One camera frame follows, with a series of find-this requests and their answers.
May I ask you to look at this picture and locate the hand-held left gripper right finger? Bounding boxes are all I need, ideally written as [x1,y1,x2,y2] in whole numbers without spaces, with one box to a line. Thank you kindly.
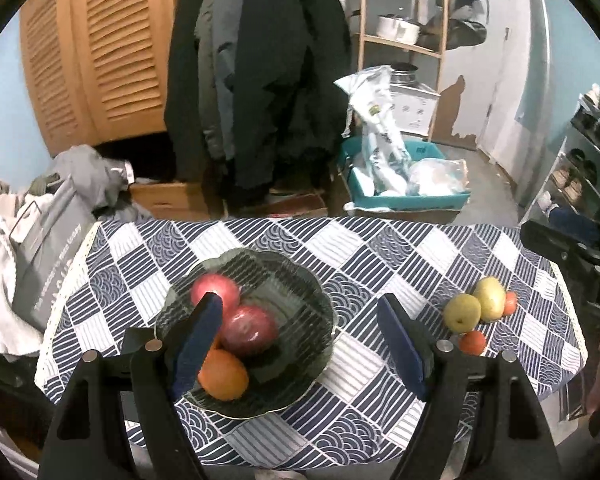
[376,293,561,480]

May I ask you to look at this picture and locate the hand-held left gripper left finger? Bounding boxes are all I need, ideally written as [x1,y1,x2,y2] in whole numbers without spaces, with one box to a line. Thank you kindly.
[42,291,224,480]

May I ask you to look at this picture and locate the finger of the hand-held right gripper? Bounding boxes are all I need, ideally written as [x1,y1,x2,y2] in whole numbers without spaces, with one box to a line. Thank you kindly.
[520,220,600,281]
[549,207,600,246]

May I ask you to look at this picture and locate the large orange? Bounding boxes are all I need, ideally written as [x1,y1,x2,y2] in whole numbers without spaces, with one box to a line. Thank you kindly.
[197,347,250,402]

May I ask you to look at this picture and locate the red apple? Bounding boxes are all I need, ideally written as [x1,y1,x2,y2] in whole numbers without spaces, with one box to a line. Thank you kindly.
[219,305,279,358]
[190,273,242,311]

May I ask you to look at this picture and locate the yellow-green apple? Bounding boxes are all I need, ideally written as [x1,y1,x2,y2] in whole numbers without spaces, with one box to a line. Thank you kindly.
[472,276,507,323]
[442,294,482,333]

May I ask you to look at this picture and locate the dark glass bowl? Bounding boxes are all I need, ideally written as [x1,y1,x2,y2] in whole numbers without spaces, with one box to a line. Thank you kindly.
[154,248,337,418]

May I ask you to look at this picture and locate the group of shoes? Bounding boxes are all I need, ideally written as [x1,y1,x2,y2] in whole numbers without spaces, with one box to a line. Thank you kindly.
[537,84,600,211]

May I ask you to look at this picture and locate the white shoe rack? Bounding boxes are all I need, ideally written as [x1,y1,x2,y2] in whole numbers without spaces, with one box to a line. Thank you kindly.
[520,95,600,226]

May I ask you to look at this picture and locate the blue white patterned tablecloth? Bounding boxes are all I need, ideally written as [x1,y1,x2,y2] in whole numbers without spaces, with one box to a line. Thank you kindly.
[34,216,588,468]

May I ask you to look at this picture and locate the brown cardboard box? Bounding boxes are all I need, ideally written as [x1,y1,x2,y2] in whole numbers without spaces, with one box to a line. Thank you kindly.
[330,160,461,224]

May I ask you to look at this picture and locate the white plastic bag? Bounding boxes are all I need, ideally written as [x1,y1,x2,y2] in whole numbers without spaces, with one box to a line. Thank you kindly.
[410,158,468,196]

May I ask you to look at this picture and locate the teal plastic crate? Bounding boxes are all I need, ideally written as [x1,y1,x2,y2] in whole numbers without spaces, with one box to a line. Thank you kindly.
[341,137,471,211]

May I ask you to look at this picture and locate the grey vertical pipe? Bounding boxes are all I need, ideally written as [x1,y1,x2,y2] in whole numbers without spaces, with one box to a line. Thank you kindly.
[517,0,552,201]

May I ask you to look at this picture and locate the wooden drawer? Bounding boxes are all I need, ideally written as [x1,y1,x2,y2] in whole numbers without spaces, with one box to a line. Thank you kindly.
[130,181,226,221]

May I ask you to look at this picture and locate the red flat box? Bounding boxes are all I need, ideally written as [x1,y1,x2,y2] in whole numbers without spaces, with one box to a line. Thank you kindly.
[267,192,328,218]

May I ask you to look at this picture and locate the grey tote bag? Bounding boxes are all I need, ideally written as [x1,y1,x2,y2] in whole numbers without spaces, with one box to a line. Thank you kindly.
[9,175,98,333]

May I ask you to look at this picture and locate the pale grey door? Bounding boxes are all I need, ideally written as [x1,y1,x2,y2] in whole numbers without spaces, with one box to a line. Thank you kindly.
[430,0,523,148]

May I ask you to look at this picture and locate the white printed box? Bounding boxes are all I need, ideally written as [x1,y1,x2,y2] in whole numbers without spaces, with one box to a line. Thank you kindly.
[390,82,442,136]

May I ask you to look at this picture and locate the grey clothes pile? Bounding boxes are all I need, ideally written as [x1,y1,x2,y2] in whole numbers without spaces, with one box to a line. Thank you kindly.
[27,145,141,216]

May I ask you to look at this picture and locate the printed plastic bag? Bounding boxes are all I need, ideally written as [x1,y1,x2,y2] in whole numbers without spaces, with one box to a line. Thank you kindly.
[333,66,415,196]

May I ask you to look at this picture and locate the metal pot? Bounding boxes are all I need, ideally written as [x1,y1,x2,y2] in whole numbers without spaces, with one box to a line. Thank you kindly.
[390,62,420,86]

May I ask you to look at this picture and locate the hanging dark bags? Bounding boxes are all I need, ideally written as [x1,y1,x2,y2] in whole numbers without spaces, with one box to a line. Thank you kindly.
[427,0,488,51]

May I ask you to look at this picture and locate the wooden shelf rack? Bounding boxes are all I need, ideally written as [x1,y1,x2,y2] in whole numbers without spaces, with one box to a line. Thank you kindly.
[350,0,451,143]

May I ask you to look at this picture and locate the thin black jacket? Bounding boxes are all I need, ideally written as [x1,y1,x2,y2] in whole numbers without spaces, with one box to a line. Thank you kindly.
[164,0,216,183]

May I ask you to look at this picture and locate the white cooking pot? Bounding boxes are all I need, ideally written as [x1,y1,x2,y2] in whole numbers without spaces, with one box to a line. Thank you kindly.
[376,14,422,45]

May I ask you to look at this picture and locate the large black coat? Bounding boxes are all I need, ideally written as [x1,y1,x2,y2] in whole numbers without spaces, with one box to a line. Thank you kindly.
[230,0,352,206]

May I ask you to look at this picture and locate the grey jacket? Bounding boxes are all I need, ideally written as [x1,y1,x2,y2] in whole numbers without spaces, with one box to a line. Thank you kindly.
[195,0,246,161]

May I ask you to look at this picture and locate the wooden louvered wardrobe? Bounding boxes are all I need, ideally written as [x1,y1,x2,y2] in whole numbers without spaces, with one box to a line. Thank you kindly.
[19,0,191,158]

